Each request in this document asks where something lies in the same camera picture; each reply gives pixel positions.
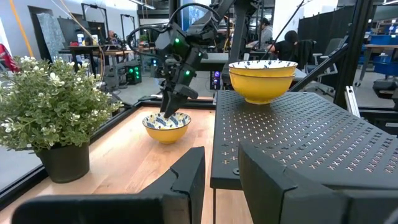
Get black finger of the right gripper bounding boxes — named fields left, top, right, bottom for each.
left=164, top=92, right=189, bottom=119
left=159, top=89, right=171, bottom=113

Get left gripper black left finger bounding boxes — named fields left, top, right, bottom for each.
left=11, top=146, right=206, bottom=224

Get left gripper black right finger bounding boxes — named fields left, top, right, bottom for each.
left=238, top=141, right=398, bottom=224

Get yellow patterned ceramic mini bowl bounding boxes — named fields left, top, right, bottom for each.
left=229, top=70, right=296, bottom=105
left=228, top=60, right=299, bottom=78
left=142, top=111, right=192, bottom=144

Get purple-lit black device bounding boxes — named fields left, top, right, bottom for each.
left=213, top=70, right=222, bottom=91

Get green-lit black device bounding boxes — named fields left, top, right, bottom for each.
left=125, top=63, right=143, bottom=85

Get wooden workbench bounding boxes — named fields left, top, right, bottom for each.
left=58, top=45, right=156, bottom=78

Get black perforated metal rack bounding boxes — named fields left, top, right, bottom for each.
left=210, top=90, right=398, bottom=224

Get person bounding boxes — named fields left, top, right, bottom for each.
left=267, top=29, right=300, bottom=62
left=106, top=29, right=121, bottom=46
left=248, top=17, right=274, bottom=49

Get potted artificial green plant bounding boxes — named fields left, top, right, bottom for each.
left=0, top=55, right=124, bottom=184

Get silver aluminium profile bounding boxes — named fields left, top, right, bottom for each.
left=343, top=85, right=362, bottom=118

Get grey leaning panel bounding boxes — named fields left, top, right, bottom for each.
left=35, top=12, right=67, bottom=63

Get black partition screen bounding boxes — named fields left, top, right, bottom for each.
left=297, top=6, right=354, bottom=63

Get grey office chair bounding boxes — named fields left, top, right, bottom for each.
left=298, top=37, right=346, bottom=77

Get red fabric object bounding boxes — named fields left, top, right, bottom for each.
left=0, top=43, right=20, bottom=74

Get blue chair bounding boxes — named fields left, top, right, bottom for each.
left=372, top=54, right=398, bottom=94

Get blue storage bins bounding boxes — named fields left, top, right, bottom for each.
left=369, top=33, right=398, bottom=46

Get black wall monitor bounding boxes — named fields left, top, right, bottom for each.
left=180, top=0, right=215, bottom=26

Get orange hanging strap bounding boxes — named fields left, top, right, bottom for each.
left=8, top=0, right=34, bottom=57

